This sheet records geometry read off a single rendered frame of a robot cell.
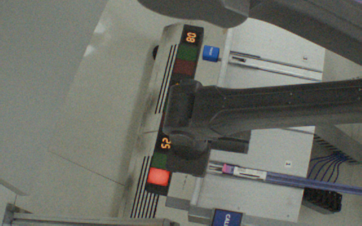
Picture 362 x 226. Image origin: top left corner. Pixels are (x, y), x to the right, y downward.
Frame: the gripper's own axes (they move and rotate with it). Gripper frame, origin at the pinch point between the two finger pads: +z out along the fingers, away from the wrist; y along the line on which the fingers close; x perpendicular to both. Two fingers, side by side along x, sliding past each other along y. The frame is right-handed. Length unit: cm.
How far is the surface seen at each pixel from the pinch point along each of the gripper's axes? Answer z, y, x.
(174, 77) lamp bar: 2.9, 16.1, 7.0
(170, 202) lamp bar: 5.5, -7.4, 2.6
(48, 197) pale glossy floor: 60, -2, 42
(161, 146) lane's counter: 2.8, 2.3, 6.4
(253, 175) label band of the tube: 1.2, -0.5, -11.3
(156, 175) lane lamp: 2.8, -3.4, 5.9
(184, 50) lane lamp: 2.8, 21.9, 6.4
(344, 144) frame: 42, 23, -33
